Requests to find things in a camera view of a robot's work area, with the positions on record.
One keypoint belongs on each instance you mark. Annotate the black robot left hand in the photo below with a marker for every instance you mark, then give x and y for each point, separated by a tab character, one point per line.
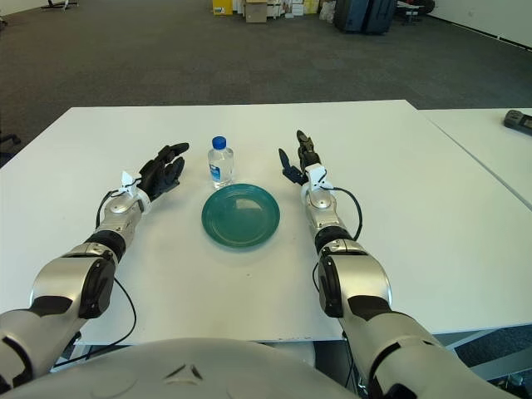
160	178

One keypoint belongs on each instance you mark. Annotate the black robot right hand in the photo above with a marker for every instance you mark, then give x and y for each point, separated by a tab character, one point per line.
307	156

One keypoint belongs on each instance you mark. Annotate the clear bottle with blue cap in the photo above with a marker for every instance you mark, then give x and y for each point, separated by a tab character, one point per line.
220	164

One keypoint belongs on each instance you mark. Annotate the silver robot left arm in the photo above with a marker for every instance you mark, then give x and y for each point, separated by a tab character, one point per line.
70	274

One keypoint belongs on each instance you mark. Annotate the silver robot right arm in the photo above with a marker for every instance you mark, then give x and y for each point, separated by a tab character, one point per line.
361	274

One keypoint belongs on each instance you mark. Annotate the green round plate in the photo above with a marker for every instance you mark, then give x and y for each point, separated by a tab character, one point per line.
241	220

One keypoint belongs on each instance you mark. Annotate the black suitcase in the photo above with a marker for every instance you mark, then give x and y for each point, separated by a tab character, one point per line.
344	16

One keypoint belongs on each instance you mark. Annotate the white plastic bag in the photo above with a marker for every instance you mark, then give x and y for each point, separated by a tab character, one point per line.
326	12

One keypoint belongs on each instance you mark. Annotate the white carton stack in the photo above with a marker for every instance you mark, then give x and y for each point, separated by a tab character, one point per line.
298	7

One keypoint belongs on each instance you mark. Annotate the brown cardboard box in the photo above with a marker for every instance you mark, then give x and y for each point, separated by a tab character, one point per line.
255	13

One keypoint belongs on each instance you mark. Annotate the dark blue suitcase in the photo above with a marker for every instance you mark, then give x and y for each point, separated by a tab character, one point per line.
380	16

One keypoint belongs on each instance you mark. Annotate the yellow box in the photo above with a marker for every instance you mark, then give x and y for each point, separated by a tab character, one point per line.
222	7

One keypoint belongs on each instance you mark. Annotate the black rolling chair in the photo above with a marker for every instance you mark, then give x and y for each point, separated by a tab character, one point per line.
409	12

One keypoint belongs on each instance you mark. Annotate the grey robot torso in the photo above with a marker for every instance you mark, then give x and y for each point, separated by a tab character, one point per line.
187	370

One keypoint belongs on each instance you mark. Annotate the black handheld device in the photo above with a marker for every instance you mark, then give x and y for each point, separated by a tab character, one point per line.
519	121

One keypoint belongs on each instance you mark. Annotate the black desk frame legs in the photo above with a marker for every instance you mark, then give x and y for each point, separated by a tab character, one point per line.
49	4

